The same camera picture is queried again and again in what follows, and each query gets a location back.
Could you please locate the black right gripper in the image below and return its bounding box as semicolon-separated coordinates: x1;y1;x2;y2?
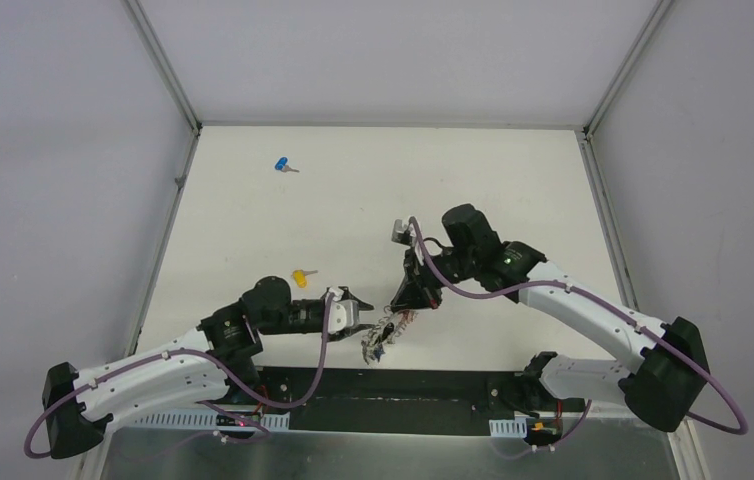
390;244;478;312

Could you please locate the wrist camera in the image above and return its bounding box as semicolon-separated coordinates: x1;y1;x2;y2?
325;286;359;334
390;219;416;247

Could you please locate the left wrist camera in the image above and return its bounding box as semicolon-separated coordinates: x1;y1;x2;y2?
325;286;359;334

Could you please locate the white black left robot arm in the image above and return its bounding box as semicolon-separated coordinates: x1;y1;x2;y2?
24;276;374;459

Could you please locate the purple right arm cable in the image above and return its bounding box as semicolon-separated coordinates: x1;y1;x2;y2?
407;215;749;460

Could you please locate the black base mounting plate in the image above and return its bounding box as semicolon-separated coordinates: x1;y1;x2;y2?
282;368;585;437

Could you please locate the yellow capped key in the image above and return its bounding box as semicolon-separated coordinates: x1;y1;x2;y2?
291;269;317;289

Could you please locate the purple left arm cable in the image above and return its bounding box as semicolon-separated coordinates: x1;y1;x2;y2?
23;291;339;460

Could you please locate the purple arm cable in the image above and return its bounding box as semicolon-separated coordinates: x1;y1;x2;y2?
23;291;339;460
407;215;749;460

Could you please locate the metal disc with keyrings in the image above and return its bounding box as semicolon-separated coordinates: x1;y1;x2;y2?
360;308;418;365

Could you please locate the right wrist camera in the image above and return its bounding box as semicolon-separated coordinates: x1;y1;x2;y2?
390;219;416;247

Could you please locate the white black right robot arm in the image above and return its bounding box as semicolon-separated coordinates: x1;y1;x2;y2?
389;204;709;432

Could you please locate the blue capped key far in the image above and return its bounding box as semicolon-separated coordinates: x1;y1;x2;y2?
274;157;299;173

